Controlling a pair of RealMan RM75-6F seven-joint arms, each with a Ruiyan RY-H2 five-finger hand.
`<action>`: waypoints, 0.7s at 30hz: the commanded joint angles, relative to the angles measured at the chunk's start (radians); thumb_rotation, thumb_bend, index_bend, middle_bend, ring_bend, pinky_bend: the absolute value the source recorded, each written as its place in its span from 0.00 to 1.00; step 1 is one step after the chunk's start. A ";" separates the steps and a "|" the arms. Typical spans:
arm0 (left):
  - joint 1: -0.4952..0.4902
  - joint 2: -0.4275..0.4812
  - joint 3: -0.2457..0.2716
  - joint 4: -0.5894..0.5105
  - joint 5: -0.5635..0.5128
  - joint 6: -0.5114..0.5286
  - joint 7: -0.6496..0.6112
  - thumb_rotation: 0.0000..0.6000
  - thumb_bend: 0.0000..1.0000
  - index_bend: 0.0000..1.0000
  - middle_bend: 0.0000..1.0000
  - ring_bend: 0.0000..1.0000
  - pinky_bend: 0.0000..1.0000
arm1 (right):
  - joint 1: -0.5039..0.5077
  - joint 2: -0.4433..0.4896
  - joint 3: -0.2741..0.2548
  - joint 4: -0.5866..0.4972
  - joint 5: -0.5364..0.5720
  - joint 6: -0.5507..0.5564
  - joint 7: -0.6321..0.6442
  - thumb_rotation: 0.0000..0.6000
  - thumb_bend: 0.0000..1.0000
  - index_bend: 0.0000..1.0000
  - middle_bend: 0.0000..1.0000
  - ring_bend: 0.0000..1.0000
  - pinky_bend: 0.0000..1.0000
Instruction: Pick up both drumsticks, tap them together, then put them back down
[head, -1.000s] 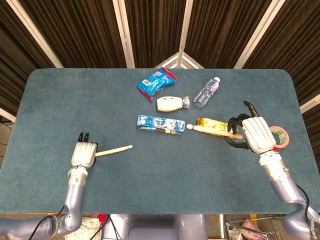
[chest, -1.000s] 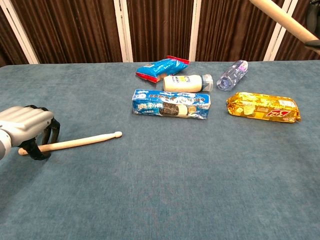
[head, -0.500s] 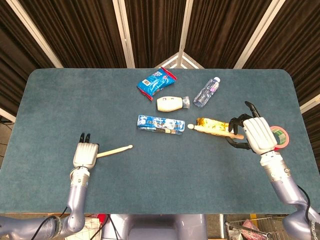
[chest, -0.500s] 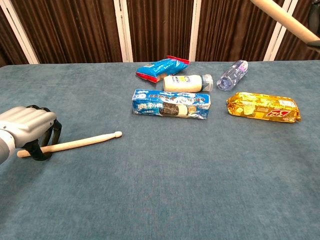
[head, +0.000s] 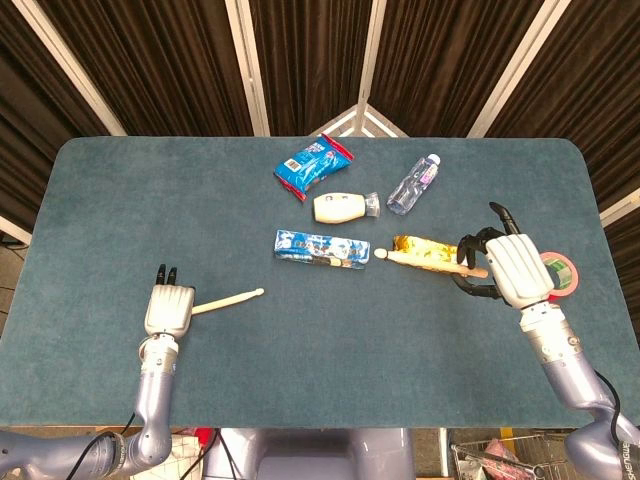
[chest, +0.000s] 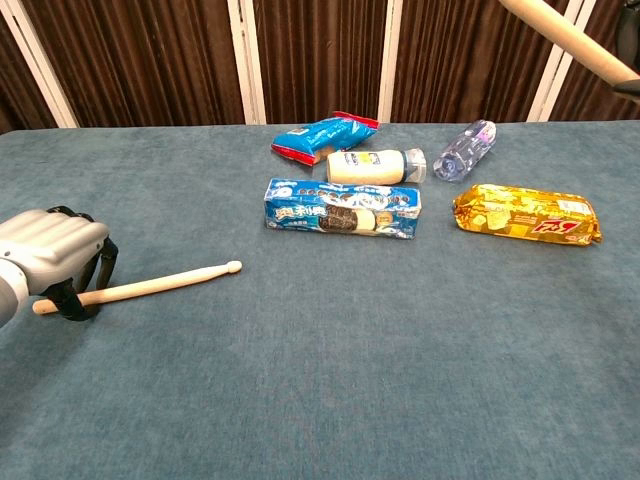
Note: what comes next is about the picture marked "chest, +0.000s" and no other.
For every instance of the clear plastic water bottle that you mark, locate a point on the clear plastic water bottle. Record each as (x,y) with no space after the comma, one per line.
(465,150)

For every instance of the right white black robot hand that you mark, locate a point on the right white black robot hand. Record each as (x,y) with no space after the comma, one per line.
(631,92)

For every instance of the teal blue table mat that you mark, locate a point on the teal blue table mat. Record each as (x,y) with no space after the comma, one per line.
(300,350)

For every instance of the dark brown pleated curtain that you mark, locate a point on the dark brown pleated curtain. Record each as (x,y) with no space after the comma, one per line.
(465,60)
(590,102)
(20,100)
(320,60)
(150,60)

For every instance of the pale wooden drumstick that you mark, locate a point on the pale wooden drumstick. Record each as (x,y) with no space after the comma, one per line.
(575,42)
(165,282)

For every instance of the cream drink bottle grey cap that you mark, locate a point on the cream drink bottle grey cap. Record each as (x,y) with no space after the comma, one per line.
(365,167)

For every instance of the blue red-edged snack bag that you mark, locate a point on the blue red-edged snack bag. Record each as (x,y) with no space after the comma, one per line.
(325,137)

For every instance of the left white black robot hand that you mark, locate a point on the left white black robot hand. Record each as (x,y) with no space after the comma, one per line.
(50,245)

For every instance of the blue Oreo cookie box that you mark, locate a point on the blue Oreo cookie box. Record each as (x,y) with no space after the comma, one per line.
(340,210)

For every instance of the gold foil cracker pack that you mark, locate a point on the gold foil cracker pack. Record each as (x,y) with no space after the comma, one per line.
(525,215)

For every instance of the white screen frame post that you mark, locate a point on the white screen frame post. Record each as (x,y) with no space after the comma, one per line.
(391,60)
(247,65)
(547,85)
(45,70)

